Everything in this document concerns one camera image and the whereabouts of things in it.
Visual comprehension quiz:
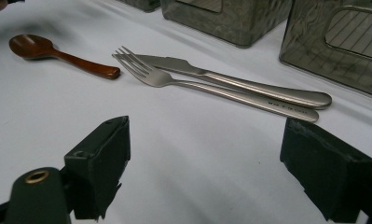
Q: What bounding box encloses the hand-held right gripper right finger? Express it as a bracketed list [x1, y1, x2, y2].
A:
[280, 117, 372, 224]

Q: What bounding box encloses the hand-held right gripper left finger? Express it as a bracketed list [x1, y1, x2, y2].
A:
[63, 115, 131, 220]

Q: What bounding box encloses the silver metal fork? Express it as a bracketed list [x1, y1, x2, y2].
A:
[112, 46, 320, 123]

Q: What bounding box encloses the silver metal knife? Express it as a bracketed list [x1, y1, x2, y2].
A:
[133, 54, 333, 110]

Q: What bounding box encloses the clear brown plastic bin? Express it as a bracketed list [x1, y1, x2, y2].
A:
[117, 0, 161, 13]
[279, 0, 372, 100]
[159, 0, 295, 49]

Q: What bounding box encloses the brown wooden spoon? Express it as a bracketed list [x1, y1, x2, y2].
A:
[8, 33, 122, 80]

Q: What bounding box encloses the white table cover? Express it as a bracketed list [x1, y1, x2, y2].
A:
[0, 0, 372, 224]

